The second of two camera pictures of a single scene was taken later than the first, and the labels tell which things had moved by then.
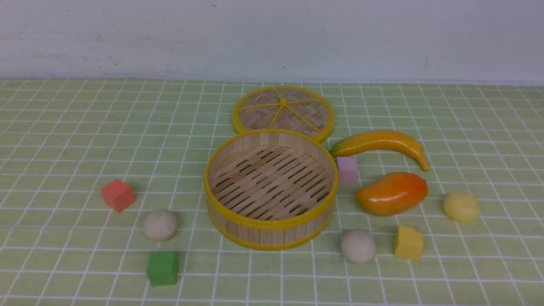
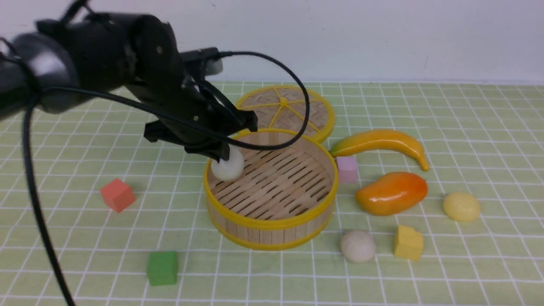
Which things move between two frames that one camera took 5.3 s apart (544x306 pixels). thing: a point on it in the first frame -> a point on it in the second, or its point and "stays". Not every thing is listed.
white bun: (160, 225) -> (230, 169)
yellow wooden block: (409, 243) stays
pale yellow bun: (461, 207) stays
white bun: (358, 246) stays
